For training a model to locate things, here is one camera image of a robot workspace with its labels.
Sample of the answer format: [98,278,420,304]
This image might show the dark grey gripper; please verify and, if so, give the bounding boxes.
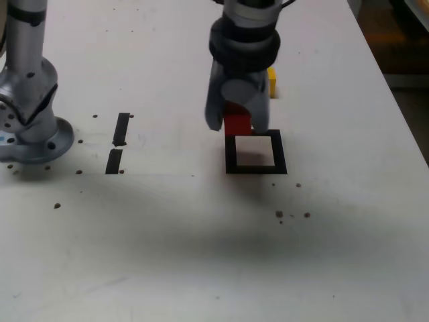
[204,62,274,133]

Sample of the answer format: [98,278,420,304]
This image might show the black tape square outline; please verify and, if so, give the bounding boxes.
[224,128,288,175]

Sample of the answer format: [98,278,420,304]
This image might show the yellow cube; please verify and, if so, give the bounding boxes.
[267,68,279,99]

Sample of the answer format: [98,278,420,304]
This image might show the red cube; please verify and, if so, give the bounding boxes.
[223,102,253,137]

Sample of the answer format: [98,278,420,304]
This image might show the black tape strip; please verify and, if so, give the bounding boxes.
[105,113,131,175]

